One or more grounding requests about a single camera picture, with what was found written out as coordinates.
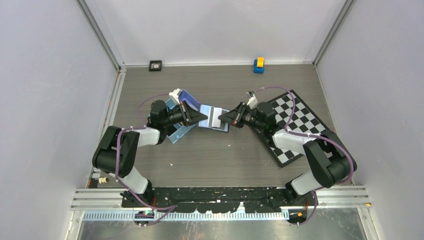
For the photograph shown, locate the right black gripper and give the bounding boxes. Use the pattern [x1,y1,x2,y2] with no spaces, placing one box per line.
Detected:
[219,101,265,131]

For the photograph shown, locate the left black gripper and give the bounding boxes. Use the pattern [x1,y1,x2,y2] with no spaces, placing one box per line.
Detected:
[162,100,208,127]

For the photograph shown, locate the blue card holder wallet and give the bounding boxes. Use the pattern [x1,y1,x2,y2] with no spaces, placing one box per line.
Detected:
[197,104,230,133]

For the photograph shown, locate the blue three-compartment organizer tray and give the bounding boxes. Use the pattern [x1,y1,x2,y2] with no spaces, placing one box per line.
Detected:
[147,89,200,144]

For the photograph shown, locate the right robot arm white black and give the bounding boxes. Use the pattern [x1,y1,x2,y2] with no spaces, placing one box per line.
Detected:
[218,102,357,205]

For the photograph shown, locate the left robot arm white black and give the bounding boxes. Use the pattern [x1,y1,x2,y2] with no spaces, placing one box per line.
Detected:
[92,100,208,207]

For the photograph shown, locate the blue and yellow toy car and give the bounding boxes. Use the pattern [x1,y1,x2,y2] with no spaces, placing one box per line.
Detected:
[253,57,265,74]

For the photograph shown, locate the small black square box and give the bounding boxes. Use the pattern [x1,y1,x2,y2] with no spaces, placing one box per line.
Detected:
[148,60,163,72]

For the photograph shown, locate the black and white checkerboard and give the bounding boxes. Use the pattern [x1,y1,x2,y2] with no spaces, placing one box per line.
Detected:
[252,90,329,168]

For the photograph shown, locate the small white plastic part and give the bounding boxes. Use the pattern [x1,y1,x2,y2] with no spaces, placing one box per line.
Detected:
[97,177,109,184]

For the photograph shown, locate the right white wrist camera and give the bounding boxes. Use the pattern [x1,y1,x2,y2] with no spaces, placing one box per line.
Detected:
[246,91,258,110]

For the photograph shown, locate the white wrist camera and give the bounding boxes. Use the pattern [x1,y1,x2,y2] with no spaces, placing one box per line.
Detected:
[246,91,258,110]
[168,88,183,105]

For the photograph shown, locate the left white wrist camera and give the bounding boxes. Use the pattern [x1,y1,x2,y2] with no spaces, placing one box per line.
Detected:
[168,88,183,105]

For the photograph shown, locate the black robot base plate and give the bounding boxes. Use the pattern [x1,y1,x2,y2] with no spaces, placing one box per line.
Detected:
[120,186,318,214]

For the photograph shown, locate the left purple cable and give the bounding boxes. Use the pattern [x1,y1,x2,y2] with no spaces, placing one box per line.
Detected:
[114,94,176,213]

